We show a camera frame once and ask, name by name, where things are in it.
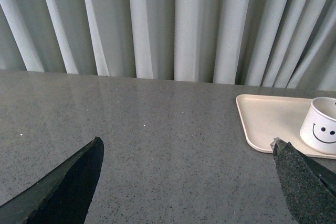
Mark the beige rectangular plastic tray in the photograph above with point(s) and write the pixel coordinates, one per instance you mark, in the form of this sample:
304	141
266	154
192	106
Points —
266	117

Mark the grey pleated curtain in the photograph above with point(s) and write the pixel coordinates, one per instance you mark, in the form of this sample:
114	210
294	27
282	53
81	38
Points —
268	43

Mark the white smiley mug black handle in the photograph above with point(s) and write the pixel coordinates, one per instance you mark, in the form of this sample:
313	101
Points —
318	128

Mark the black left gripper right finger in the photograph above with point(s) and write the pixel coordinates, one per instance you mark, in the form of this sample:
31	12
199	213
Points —
308	187

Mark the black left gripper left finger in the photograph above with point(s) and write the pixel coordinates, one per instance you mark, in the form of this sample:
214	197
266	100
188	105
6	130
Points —
63	195

